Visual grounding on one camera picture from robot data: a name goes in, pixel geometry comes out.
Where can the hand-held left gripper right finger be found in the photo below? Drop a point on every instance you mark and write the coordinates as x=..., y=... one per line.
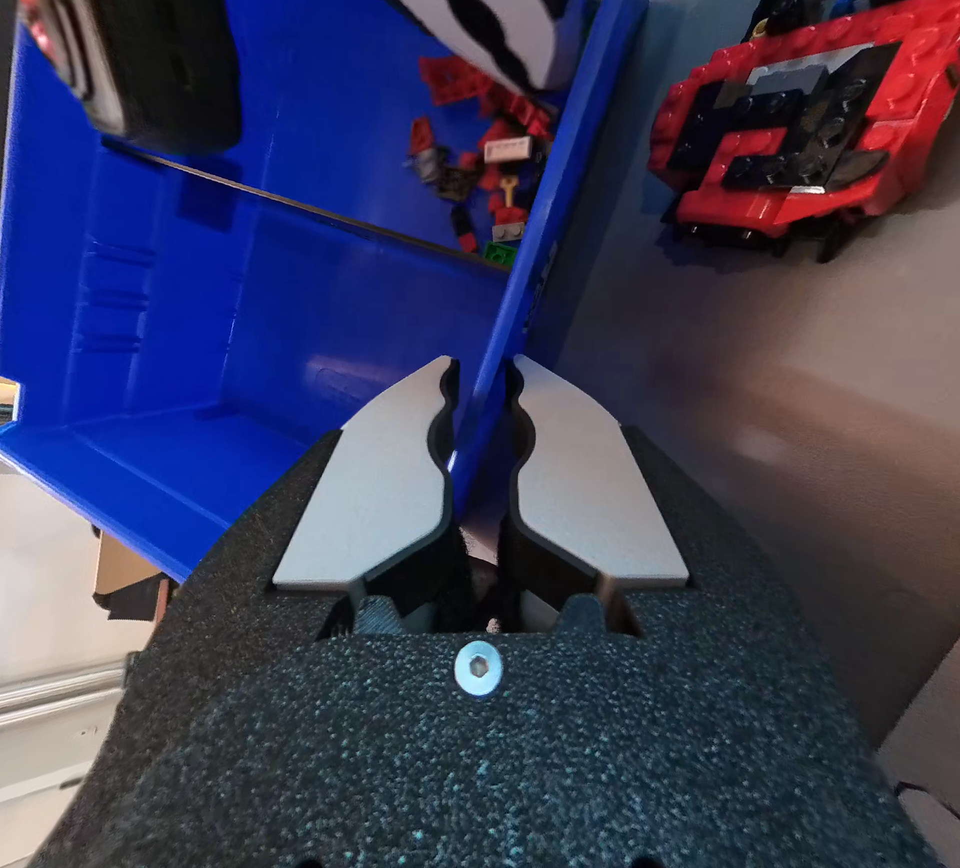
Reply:
x=600, y=500

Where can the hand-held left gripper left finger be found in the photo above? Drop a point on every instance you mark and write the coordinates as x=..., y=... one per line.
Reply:
x=367, y=500

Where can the pile of mixed lego pieces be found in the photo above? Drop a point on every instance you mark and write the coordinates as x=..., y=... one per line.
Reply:
x=454, y=78

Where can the blue bin with black divider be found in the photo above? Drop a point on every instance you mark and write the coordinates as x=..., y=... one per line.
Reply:
x=187, y=283

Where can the red and black lego car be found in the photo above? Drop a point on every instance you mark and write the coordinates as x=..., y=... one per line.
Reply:
x=750, y=140

